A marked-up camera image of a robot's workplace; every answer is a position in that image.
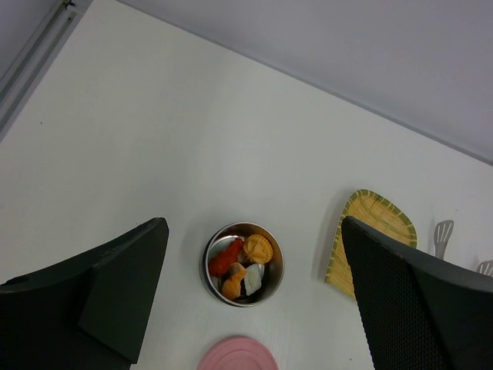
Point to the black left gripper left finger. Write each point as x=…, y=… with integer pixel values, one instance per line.
x=89, y=311

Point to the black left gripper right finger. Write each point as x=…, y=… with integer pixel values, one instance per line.
x=418, y=312

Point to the red fried chicken toy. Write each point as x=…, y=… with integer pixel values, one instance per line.
x=221, y=263

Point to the salmon-coloured fish food toy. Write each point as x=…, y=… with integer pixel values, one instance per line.
x=231, y=288

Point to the pink round lid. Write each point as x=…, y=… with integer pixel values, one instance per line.
x=238, y=352

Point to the round steel lunch bowl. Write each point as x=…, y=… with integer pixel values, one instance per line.
x=272, y=274

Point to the sushi roll toy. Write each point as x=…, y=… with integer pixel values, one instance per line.
x=253, y=278

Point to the round yellow waffle toy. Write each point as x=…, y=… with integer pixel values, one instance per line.
x=258, y=249

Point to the bamboo woven serving tray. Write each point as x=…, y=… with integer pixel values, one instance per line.
x=377, y=212

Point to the left aluminium frame post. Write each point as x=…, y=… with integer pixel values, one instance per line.
x=31, y=32

